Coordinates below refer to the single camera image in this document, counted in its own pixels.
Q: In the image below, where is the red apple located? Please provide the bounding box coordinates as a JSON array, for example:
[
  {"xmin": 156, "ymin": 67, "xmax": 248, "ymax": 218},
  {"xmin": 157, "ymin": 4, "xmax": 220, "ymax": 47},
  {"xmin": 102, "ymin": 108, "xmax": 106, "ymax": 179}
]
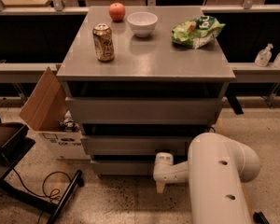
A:
[{"xmin": 108, "ymin": 3, "xmax": 125, "ymax": 22}]

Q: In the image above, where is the cardboard box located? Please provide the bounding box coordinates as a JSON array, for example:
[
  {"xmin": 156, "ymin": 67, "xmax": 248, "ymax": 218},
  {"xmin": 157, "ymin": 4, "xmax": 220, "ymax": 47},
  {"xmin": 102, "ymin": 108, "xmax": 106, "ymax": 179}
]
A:
[{"xmin": 20, "ymin": 67, "xmax": 90, "ymax": 160}]

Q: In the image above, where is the green chip bag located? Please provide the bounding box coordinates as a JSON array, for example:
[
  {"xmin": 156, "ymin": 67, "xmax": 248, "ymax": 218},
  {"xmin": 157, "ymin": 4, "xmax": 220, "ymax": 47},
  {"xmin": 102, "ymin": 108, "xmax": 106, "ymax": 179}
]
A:
[{"xmin": 171, "ymin": 16, "xmax": 225, "ymax": 49}]

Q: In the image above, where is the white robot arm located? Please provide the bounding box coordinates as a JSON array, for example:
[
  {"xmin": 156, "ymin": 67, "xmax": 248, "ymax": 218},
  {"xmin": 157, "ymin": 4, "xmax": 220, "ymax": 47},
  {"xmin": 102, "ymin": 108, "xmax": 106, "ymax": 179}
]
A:
[{"xmin": 153, "ymin": 133, "xmax": 260, "ymax": 224}]

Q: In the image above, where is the grey drawer cabinet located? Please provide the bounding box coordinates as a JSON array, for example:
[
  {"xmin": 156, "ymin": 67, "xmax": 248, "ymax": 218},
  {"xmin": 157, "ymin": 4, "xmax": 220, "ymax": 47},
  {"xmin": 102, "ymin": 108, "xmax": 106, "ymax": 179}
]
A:
[{"xmin": 55, "ymin": 6, "xmax": 236, "ymax": 176}]

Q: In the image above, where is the grey middle drawer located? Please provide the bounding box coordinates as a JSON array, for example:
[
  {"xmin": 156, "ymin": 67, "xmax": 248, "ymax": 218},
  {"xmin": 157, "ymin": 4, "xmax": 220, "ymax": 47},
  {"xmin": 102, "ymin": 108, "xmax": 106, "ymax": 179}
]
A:
[{"xmin": 81, "ymin": 135, "xmax": 193, "ymax": 158}]

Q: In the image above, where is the black floor cable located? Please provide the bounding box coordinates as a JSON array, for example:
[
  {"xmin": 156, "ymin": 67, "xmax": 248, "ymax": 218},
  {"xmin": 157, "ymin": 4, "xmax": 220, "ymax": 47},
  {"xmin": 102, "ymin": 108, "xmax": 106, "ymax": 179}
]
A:
[{"xmin": 11, "ymin": 167, "xmax": 73, "ymax": 224}]

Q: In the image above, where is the grey bottom drawer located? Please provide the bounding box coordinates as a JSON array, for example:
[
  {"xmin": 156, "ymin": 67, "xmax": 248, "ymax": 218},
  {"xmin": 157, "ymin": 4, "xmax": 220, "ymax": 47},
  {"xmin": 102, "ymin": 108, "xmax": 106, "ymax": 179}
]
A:
[{"xmin": 91, "ymin": 160, "xmax": 154, "ymax": 175}]

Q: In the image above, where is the black object on floor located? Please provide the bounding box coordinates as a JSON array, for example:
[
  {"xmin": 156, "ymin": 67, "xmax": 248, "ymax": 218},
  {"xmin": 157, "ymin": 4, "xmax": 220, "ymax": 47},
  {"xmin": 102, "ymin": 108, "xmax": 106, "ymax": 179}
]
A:
[{"xmin": 253, "ymin": 212, "xmax": 270, "ymax": 224}]

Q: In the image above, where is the grey top drawer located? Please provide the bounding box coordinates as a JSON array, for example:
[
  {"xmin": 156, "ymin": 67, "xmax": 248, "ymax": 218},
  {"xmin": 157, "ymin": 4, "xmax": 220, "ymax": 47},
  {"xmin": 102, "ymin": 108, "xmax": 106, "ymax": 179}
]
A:
[{"xmin": 66, "ymin": 97, "xmax": 223, "ymax": 125}]

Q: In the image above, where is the black tray on stand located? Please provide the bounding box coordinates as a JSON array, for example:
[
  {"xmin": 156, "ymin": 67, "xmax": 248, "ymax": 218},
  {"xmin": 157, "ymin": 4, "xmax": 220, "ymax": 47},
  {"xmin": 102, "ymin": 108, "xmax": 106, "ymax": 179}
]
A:
[{"xmin": 0, "ymin": 122, "xmax": 28, "ymax": 165}]

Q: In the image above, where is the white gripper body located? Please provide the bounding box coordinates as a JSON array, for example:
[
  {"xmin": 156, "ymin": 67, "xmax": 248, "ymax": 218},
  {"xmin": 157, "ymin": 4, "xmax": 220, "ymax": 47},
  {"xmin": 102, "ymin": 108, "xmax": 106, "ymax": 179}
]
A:
[{"xmin": 153, "ymin": 152, "xmax": 189, "ymax": 184}]

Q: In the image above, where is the white bowl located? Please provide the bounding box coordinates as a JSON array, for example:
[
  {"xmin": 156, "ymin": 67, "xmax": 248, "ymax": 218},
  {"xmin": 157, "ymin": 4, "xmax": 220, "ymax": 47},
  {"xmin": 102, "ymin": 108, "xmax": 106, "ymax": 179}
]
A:
[{"xmin": 127, "ymin": 12, "xmax": 158, "ymax": 37}]

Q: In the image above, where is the grey drawer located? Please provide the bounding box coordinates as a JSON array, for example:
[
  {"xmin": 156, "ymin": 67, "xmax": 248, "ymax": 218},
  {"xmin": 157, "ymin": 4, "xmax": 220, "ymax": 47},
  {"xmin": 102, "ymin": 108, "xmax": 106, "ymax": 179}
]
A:
[
  {"xmin": 91, "ymin": 160, "xmax": 154, "ymax": 175},
  {"xmin": 81, "ymin": 135, "xmax": 193, "ymax": 158},
  {"xmin": 66, "ymin": 97, "xmax": 223, "ymax": 125}
]

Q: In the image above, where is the black stand base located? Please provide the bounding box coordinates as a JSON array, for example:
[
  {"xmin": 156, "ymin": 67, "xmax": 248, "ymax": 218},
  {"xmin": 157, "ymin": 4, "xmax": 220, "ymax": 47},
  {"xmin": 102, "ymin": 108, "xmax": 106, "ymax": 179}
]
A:
[{"xmin": 0, "ymin": 168, "xmax": 84, "ymax": 224}]

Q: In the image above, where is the gold soda can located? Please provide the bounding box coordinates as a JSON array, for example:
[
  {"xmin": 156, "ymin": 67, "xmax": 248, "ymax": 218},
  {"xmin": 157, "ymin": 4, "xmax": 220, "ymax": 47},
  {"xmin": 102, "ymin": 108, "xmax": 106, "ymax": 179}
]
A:
[{"xmin": 92, "ymin": 23, "xmax": 115, "ymax": 62}]

